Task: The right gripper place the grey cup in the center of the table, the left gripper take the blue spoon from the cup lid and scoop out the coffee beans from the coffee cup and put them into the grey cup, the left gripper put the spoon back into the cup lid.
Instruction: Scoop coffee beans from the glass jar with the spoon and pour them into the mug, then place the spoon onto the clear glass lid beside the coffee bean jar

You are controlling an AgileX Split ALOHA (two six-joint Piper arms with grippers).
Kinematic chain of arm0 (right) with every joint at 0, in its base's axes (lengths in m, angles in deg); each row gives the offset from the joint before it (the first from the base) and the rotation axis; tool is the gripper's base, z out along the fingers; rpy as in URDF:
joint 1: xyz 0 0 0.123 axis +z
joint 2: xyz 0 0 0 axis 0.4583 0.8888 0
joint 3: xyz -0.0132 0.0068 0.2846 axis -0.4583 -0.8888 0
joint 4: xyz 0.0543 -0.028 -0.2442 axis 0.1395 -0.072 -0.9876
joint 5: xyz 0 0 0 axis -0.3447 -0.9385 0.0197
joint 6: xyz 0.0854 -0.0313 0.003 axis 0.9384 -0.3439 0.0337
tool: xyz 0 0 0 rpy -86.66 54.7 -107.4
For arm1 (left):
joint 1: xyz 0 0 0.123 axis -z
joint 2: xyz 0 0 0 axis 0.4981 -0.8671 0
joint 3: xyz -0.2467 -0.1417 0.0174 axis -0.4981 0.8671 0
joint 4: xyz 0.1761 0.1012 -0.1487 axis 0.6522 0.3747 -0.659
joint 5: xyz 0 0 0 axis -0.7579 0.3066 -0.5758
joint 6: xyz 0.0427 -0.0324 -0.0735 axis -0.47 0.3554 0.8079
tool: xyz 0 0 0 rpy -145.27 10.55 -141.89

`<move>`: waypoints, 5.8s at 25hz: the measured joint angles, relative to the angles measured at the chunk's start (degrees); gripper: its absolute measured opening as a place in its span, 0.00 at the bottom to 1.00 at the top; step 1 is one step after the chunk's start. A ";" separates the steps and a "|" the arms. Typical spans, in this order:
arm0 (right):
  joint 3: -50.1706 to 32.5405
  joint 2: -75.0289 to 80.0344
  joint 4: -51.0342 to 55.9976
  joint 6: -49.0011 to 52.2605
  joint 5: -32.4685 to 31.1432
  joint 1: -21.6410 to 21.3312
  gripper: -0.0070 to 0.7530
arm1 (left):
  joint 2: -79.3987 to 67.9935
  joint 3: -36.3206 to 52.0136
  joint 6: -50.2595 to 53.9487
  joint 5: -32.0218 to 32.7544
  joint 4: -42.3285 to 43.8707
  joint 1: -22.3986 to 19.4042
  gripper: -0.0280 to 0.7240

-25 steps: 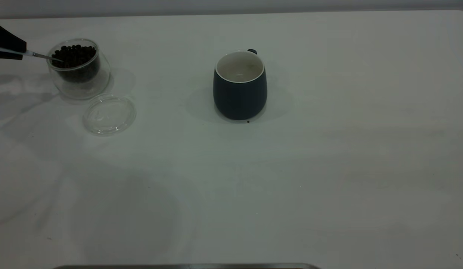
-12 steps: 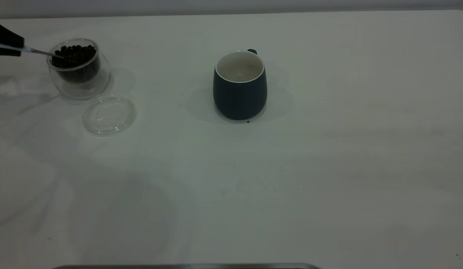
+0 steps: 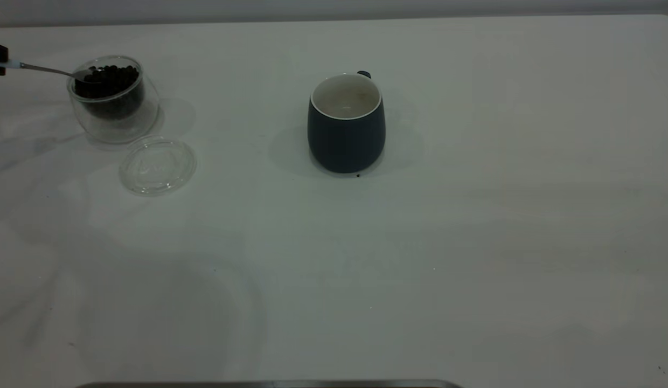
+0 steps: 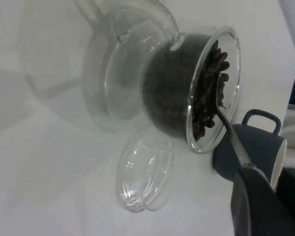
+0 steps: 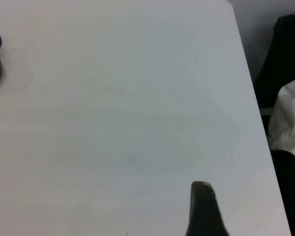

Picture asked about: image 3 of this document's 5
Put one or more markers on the dark coffee beans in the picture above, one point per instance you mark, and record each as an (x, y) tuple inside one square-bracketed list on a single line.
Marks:
[(113, 89)]

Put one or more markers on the dark grey ceramic mug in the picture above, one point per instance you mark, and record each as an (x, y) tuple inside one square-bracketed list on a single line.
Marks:
[(346, 145)]

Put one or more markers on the clear double-wall glass cup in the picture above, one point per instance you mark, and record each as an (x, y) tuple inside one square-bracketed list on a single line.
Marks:
[(121, 126)]

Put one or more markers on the clear glass lid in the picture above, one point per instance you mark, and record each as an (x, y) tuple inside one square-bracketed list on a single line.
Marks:
[(157, 167)]

